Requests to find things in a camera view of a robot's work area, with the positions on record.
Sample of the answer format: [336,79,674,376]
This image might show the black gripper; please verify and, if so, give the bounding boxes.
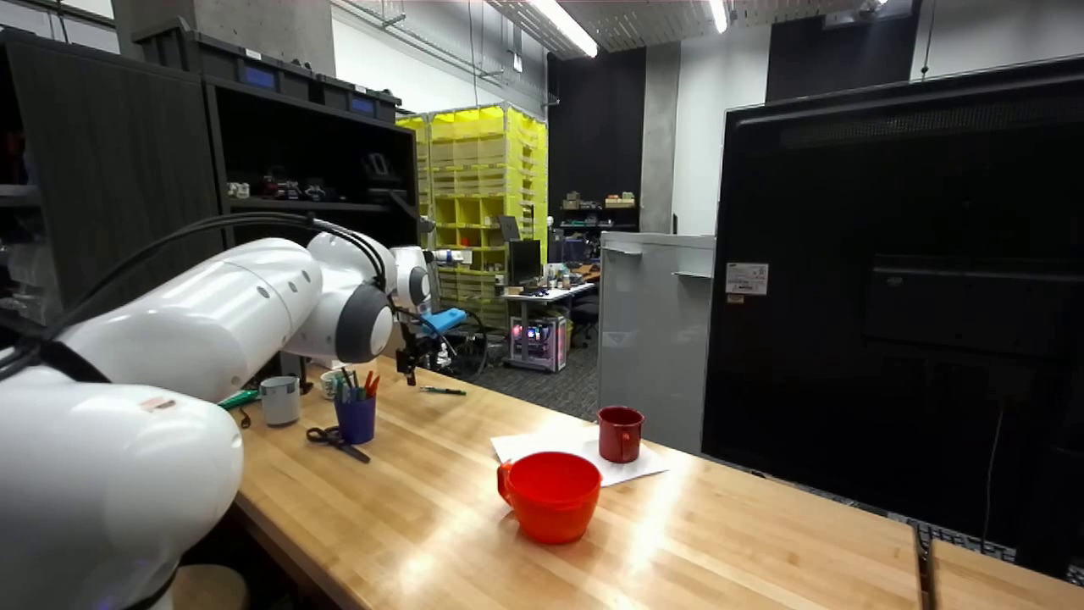
[393,318,459,388]

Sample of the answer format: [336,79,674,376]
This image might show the blue cup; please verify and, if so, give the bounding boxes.
[336,388,381,447]

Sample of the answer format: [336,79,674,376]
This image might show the white cup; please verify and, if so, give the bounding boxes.
[258,372,304,429]

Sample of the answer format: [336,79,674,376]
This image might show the large red cup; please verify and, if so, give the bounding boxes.
[495,451,605,549]

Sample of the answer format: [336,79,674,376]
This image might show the computer case with lights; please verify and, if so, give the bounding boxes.
[505,316,576,376]

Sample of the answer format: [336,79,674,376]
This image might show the dark computer monitor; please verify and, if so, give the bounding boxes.
[505,238,544,285]

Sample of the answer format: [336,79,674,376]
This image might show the white paper sheet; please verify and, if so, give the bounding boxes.
[488,415,671,491]

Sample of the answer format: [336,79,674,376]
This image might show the yellow shelving rack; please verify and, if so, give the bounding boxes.
[399,100,551,331]

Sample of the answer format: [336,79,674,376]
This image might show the dark red mug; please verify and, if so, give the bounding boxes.
[598,404,648,465]

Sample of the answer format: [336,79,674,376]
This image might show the black shelf unit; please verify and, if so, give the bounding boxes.
[139,26,425,252]

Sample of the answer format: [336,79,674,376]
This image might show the grey metal cabinet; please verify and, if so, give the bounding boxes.
[598,230,720,454]

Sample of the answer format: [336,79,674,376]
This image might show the round wooden stool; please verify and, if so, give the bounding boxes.
[167,563,250,610]

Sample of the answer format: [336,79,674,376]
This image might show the white label sticker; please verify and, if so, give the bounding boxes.
[722,259,774,298]

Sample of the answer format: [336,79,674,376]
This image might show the dark grey cabinet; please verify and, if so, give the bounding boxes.
[0,26,223,331]

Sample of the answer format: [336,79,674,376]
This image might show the long ceiling light strip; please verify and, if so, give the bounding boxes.
[521,0,603,61]

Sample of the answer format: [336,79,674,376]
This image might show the large black panel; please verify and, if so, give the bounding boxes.
[700,54,1084,584]

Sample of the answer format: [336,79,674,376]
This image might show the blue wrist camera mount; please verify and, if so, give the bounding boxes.
[416,303,471,340]

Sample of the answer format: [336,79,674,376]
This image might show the black handled scissors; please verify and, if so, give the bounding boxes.
[304,423,372,465]

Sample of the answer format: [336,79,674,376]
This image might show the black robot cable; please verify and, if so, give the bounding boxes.
[45,205,393,348]

